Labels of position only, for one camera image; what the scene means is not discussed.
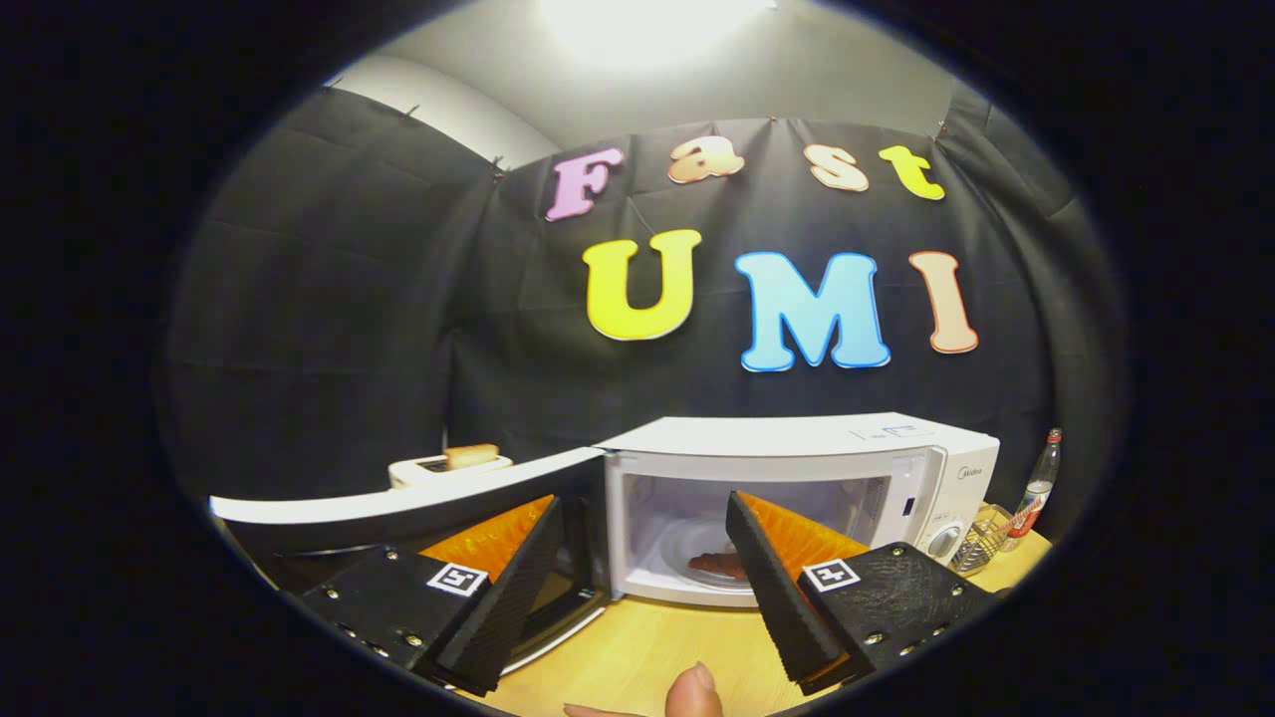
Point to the white toaster oven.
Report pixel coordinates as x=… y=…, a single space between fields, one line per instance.
x=797 y=438

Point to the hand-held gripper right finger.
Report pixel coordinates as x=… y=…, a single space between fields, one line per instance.
x=782 y=597

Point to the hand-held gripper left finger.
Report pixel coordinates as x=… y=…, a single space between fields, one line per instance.
x=513 y=597

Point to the clear bottle with red label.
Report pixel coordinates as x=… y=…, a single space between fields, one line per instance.
x=1042 y=478

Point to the brown fried meat piece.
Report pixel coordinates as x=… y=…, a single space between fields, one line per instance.
x=717 y=565

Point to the cream white toaster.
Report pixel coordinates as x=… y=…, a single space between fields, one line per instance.
x=418 y=474

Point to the toast slice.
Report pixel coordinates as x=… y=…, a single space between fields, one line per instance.
x=471 y=457

